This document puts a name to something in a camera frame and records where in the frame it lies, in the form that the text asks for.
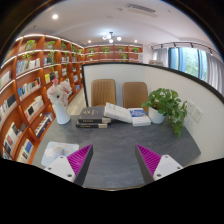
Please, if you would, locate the blue and white book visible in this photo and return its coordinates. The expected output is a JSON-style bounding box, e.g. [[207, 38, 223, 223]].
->
[[128, 107, 152, 127]]

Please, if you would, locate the pastel cartoon print mouse pad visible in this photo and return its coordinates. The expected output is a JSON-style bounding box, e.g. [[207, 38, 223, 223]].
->
[[40, 141, 80, 168]]

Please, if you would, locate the white wall outlet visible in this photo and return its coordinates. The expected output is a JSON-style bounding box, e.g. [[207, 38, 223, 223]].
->
[[192, 105, 204, 124], [185, 99, 195, 116]]

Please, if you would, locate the orange wooden bookshelf unit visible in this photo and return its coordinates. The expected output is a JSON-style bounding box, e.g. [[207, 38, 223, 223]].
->
[[0, 33, 144, 164]]

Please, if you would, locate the ceiling air vent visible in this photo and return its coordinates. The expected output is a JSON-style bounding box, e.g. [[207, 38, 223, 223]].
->
[[125, 3, 158, 17]]

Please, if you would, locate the grey sheer curtain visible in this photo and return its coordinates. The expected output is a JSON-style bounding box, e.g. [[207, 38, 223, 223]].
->
[[206, 51, 224, 96]]

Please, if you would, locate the white cover book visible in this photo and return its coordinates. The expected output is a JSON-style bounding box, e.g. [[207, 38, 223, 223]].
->
[[103, 102, 134, 124]]

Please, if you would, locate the thick dark hardcover book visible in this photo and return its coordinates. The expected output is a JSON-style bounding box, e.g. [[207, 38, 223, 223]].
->
[[75, 120, 109, 129], [77, 106, 112, 125]]

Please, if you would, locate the green potted plant white pot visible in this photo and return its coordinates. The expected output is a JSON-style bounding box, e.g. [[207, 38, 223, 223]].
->
[[141, 87, 188, 139]]

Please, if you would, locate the pink and white flower bunch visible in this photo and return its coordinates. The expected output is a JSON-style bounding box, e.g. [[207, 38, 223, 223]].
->
[[46, 78, 73, 108]]

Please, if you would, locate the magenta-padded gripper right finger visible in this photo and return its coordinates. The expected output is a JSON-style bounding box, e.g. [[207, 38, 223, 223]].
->
[[134, 144, 184, 185]]

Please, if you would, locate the large glass window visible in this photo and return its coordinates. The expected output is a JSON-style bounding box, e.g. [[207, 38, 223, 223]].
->
[[167, 46, 208, 83]]

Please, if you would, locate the tan upholstered chair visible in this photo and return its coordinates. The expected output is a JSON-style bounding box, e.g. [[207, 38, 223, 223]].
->
[[121, 81, 150, 114], [90, 78, 117, 108]]

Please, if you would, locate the white ceramic jug vase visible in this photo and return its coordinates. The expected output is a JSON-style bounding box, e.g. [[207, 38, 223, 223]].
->
[[52, 100, 71, 126]]

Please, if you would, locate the white computer mouse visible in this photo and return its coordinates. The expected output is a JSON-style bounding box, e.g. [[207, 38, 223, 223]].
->
[[51, 145, 67, 160]]

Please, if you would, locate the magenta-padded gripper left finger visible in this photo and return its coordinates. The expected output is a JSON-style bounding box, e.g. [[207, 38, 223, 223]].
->
[[43, 144, 94, 187]]

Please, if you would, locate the multi-bulb ceiling light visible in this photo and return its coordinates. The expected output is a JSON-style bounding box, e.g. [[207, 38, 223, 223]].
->
[[101, 31, 123, 44]]

